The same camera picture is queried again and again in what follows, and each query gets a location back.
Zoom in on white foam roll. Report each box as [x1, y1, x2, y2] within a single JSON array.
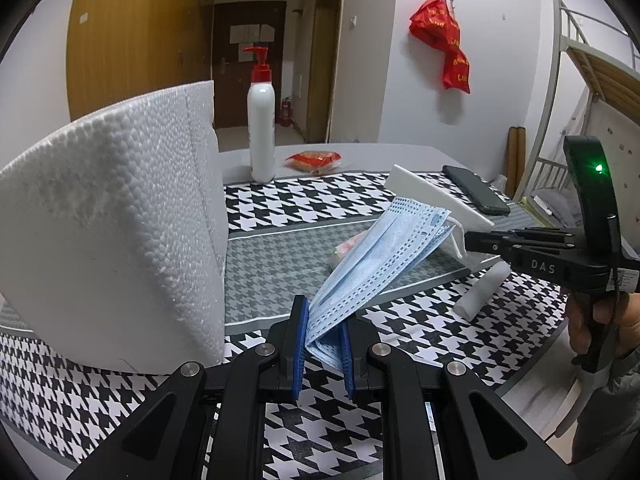
[[454, 260, 511, 322]]

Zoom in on white pump bottle red top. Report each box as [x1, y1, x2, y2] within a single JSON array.
[[243, 46, 276, 183]]

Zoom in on blue surgical face mask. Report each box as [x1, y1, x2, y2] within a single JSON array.
[[305, 197, 454, 370]]

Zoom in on black smartphone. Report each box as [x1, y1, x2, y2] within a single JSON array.
[[442, 165, 510, 216]]

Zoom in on side wooden door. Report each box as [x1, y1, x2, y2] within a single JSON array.
[[305, 0, 343, 144]]

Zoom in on red hanging bag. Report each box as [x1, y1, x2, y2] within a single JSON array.
[[409, 0, 471, 94]]

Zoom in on pink white small packet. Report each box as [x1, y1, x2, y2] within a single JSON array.
[[328, 231, 368, 270]]

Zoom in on red snack packet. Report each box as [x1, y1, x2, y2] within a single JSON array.
[[284, 151, 342, 174]]

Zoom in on dark brown entrance door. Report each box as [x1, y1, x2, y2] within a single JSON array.
[[212, 0, 286, 129]]

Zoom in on person right hand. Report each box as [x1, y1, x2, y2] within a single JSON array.
[[565, 292, 591, 356]]

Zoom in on wooden wardrobe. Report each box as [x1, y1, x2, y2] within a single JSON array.
[[66, 0, 214, 119]]

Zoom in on white foam box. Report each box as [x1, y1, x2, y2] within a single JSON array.
[[1, 81, 229, 374]]

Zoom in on white foam sheet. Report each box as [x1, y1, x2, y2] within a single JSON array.
[[384, 165, 495, 272]]

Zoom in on red fire extinguisher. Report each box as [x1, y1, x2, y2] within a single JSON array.
[[280, 96, 292, 128]]

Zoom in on metal bunk bed frame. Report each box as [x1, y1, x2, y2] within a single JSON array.
[[515, 0, 639, 244]]

